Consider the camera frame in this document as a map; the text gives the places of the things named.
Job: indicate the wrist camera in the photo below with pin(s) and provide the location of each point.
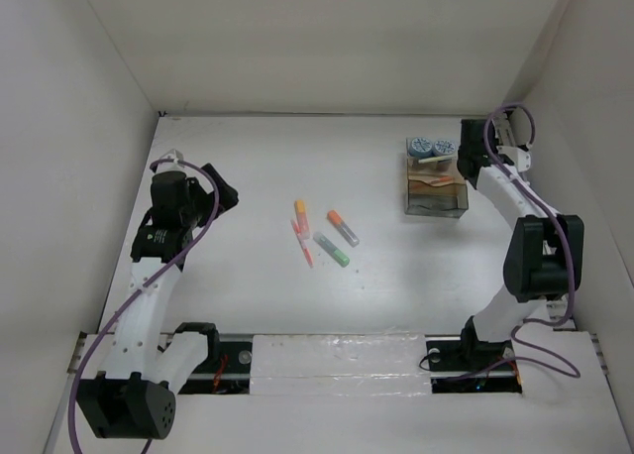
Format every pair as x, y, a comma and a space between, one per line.
171, 156
504, 143

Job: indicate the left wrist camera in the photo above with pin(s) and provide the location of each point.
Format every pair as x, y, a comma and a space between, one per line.
171, 156

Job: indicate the blue round putty jar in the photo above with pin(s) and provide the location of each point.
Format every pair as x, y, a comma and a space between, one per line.
420, 148

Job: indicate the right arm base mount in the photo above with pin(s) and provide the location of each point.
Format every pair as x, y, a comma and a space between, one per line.
464, 365

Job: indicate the yellow-capped pink highlighter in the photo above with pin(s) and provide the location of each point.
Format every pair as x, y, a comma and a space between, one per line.
301, 218

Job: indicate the green-capped clear highlighter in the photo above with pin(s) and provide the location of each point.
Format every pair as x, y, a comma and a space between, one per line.
331, 249

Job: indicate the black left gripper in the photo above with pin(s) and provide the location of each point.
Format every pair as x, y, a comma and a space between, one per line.
226, 194

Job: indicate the orange-capped clear highlighter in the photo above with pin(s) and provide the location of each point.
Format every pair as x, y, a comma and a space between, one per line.
342, 227

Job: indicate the thin orange pen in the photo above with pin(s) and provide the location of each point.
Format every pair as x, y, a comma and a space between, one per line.
440, 181

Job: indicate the aluminium rail at wall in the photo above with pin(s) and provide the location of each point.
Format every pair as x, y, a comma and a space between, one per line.
542, 209

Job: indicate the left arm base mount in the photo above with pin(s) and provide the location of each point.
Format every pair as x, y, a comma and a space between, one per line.
226, 370

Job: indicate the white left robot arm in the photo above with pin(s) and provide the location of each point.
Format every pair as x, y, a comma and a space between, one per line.
133, 395

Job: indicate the thin pink pen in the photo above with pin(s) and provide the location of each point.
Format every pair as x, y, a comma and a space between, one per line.
302, 244

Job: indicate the tiered acrylic organizer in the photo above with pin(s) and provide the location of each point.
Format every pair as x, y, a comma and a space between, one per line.
434, 187

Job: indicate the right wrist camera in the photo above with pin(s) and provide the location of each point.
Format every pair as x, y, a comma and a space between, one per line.
504, 143

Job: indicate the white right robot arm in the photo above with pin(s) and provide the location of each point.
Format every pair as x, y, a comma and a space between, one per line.
545, 252

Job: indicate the thin yellow pen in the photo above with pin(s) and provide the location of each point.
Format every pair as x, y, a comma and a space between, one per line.
433, 160

